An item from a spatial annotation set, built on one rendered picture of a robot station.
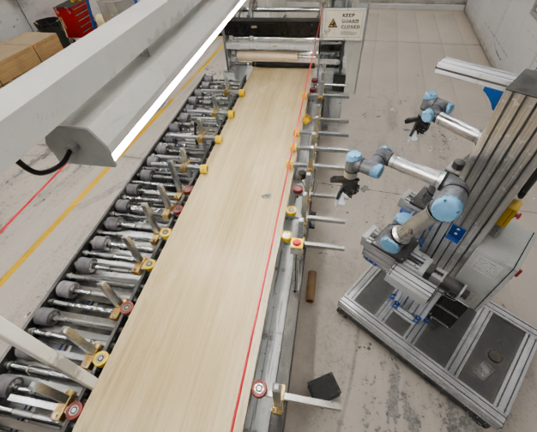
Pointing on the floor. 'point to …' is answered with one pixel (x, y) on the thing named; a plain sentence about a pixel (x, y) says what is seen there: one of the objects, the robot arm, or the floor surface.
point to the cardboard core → (310, 286)
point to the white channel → (49, 80)
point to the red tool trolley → (75, 18)
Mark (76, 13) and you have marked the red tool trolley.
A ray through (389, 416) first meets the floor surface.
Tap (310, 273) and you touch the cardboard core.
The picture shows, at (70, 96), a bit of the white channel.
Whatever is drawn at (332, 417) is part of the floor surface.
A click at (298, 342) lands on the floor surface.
